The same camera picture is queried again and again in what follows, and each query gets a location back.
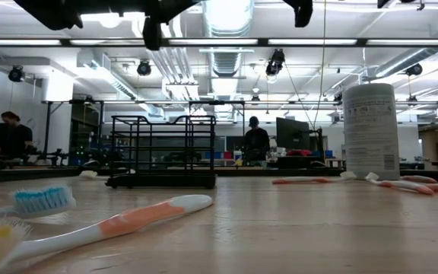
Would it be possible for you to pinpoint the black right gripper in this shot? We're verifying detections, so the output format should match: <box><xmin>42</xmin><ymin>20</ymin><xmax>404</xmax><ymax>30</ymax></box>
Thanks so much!
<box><xmin>282</xmin><ymin>0</ymin><xmax>314</xmax><ymax>29</ymax></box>

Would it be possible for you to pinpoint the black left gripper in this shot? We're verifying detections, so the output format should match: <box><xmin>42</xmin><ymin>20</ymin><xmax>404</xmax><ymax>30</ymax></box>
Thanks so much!
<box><xmin>83</xmin><ymin>0</ymin><xmax>202</xmax><ymax>52</ymax></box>

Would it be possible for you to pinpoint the white wipes canister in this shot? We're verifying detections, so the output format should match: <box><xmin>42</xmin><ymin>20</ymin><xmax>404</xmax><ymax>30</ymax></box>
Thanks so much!
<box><xmin>342</xmin><ymin>82</ymin><xmax>401</xmax><ymax>181</ymax></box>

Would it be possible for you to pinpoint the black overhead beam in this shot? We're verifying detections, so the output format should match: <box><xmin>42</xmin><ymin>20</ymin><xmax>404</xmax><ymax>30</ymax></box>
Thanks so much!
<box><xmin>0</xmin><ymin>37</ymin><xmax>438</xmax><ymax>48</ymax></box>

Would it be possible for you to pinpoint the black ceiling spotlight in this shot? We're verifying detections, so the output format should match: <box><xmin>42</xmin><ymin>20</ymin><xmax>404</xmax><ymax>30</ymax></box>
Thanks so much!
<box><xmin>406</xmin><ymin>62</ymin><xmax>424</xmax><ymax>76</ymax></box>
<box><xmin>8</xmin><ymin>65</ymin><xmax>25</xmax><ymax>83</ymax></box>
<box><xmin>136</xmin><ymin>59</ymin><xmax>153</xmax><ymax>77</ymax></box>
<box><xmin>265</xmin><ymin>48</ymin><xmax>287</xmax><ymax>77</ymax></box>

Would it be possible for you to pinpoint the person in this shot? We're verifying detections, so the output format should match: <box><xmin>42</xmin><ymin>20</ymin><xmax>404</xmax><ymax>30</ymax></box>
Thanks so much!
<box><xmin>0</xmin><ymin>110</ymin><xmax>34</xmax><ymax>159</ymax></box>
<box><xmin>243</xmin><ymin>115</ymin><xmax>271</xmax><ymax>167</ymax></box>

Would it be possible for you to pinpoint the black monitor stand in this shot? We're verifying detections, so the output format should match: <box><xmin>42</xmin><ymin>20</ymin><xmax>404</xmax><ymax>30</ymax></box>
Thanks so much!
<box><xmin>309</xmin><ymin>127</ymin><xmax>325</xmax><ymax>165</ymax></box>

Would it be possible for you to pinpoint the red cloth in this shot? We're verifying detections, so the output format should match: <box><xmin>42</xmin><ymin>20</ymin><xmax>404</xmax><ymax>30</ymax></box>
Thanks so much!
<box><xmin>285</xmin><ymin>148</ymin><xmax>313</xmax><ymax>158</ymax></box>

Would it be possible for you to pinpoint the blue and white toothbrush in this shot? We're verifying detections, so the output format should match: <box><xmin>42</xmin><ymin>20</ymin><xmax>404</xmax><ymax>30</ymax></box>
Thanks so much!
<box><xmin>0</xmin><ymin>185</ymin><xmax>77</xmax><ymax>221</ymax></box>

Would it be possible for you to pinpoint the thin hanging cable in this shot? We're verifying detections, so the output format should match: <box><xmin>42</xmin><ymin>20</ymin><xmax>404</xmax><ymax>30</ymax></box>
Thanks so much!
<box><xmin>312</xmin><ymin>0</ymin><xmax>327</xmax><ymax>129</ymax></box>

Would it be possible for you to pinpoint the silver air duct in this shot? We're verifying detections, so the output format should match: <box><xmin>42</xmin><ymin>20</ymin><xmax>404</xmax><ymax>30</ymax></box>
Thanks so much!
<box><xmin>202</xmin><ymin>0</ymin><xmax>256</xmax><ymax>115</ymax></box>

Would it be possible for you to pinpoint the black wire caddy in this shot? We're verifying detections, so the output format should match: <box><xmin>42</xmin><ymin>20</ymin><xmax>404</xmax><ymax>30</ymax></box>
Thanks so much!
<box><xmin>104</xmin><ymin>115</ymin><xmax>217</xmax><ymax>190</ymax></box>

